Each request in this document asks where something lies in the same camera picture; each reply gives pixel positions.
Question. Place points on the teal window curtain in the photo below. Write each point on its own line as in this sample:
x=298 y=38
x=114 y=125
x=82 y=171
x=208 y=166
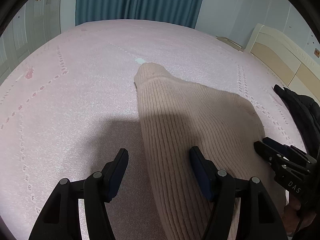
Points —
x=179 y=12

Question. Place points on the white wardrobe with red decals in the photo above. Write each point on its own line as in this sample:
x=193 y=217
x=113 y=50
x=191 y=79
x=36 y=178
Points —
x=36 y=23

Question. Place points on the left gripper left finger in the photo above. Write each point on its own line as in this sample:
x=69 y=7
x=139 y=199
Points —
x=59 y=217

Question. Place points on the pink bed sheet mattress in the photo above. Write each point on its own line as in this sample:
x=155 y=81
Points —
x=71 y=105

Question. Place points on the beige knit sweater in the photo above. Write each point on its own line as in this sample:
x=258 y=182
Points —
x=176 y=115

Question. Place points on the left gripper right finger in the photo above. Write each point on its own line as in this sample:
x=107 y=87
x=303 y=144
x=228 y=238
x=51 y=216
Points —
x=258 y=218

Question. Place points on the person's right hand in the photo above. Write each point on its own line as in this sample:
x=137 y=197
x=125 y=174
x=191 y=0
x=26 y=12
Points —
x=291 y=219

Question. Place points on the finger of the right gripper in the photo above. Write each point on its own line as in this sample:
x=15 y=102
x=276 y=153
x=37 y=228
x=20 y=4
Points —
x=291 y=153
x=281 y=166

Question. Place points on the black puffer jacket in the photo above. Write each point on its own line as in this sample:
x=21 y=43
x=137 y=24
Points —
x=305 y=113

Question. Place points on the cream wooden headboard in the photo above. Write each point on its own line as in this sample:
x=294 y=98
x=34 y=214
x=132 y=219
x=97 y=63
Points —
x=295 y=68

